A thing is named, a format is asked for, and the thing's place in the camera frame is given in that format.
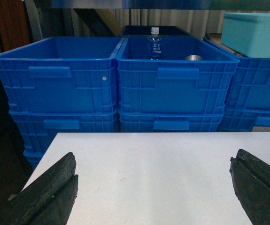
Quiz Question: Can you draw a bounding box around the blue crate stack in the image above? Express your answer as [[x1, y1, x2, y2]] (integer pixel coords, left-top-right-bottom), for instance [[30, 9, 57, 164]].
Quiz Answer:
[[9, 111, 118, 169], [217, 108, 270, 132], [119, 111, 224, 133]]

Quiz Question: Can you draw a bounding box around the metal can in crate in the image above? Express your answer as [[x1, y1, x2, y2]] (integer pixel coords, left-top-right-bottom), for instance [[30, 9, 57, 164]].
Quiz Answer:
[[185, 55, 203, 61]]

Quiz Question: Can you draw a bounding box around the clear water bottle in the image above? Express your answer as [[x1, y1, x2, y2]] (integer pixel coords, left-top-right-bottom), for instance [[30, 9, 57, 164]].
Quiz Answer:
[[147, 26, 162, 60]]

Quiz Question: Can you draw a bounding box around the lower blue crate right stack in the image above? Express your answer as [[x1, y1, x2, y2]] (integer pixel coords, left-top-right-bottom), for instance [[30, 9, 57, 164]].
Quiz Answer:
[[217, 108, 270, 132]]

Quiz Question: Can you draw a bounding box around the lower blue crate left stack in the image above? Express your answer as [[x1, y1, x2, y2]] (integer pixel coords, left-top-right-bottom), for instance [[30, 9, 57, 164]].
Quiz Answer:
[[9, 111, 118, 169]]

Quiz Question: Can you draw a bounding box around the blue crate far left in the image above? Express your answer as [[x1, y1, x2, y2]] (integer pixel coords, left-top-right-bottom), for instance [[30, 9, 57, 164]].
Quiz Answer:
[[0, 37, 123, 113]]

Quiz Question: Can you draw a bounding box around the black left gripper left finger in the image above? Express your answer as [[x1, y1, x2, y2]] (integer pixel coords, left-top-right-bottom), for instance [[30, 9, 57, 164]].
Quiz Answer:
[[0, 152, 78, 225]]

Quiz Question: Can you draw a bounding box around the blue crate holding bottle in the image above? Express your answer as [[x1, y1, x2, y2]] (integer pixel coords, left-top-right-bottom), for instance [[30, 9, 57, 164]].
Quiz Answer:
[[116, 36, 239, 114]]

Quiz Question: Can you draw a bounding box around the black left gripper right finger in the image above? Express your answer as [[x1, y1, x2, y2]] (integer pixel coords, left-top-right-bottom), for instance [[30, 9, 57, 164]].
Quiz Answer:
[[230, 149, 270, 225]]

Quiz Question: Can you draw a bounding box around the blue crate under teal tub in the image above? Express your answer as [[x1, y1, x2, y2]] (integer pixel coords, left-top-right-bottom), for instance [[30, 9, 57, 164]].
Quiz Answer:
[[204, 37, 270, 111]]

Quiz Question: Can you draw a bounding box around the lower blue crate middle stack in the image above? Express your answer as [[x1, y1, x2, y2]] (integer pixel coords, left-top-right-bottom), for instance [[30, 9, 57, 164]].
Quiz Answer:
[[119, 111, 224, 133]]

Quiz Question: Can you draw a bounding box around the teal plastic tub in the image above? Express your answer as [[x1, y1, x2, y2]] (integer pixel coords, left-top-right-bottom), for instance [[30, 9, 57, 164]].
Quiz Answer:
[[221, 13, 270, 59]]

